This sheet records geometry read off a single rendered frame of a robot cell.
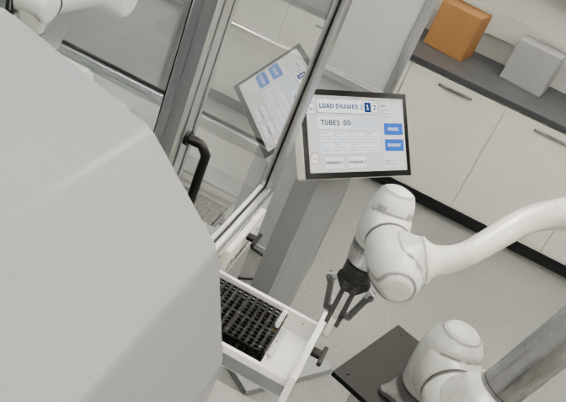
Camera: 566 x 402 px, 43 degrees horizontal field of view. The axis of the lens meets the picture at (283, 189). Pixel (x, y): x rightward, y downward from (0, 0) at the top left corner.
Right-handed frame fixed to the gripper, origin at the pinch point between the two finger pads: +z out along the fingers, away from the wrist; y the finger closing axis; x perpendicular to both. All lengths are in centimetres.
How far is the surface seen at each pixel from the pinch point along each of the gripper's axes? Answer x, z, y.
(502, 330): -193, 99, -85
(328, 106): -85, -17, 34
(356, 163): -87, -1, 17
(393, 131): -107, -10, 11
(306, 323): -8.3, 10.3, 5.8
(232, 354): 15.7, 10.3, 17.7
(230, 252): -14.3, 5.9, 33.3
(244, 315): 3.1, 8.5, 20.3
